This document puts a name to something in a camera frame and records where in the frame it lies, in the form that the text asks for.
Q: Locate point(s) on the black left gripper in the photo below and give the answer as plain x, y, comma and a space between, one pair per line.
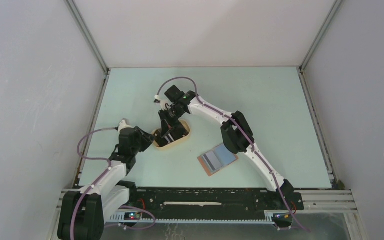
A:
147, 138

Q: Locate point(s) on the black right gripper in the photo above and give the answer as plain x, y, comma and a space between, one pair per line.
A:
166, 123

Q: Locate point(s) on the beige oval card tray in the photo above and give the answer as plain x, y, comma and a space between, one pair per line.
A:
165, 141

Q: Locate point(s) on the pink leather card holder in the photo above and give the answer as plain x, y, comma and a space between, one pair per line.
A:
224, 155

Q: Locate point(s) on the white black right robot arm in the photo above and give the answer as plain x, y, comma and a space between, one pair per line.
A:
235, 130

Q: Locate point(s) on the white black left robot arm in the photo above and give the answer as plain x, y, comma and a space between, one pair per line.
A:
85, 211

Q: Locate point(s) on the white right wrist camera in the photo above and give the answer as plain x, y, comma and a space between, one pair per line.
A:
163, 103

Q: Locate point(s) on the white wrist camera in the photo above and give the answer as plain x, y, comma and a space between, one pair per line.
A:
163, 103
123, 124

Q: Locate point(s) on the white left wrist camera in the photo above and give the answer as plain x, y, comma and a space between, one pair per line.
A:
123, 124

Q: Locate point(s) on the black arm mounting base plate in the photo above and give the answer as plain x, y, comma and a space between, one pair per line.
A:
218, 203

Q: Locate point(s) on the white cable duct strip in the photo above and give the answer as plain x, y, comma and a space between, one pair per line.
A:
120, 218

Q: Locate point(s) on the aluminium frame rail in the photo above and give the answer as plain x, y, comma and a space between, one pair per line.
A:
329, 202

